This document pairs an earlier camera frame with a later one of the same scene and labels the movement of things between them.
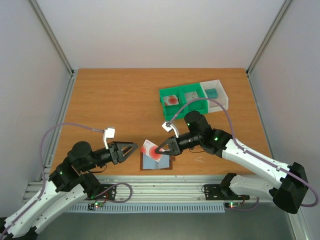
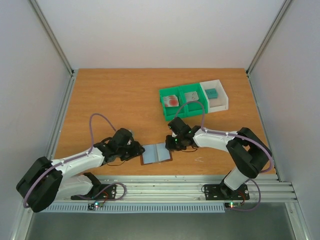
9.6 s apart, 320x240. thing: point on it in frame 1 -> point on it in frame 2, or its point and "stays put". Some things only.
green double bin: (177, 101) stays put
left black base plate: (107, 191) stays put
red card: (149, 149) -> (171, 99)
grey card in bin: (191, 95) stays put
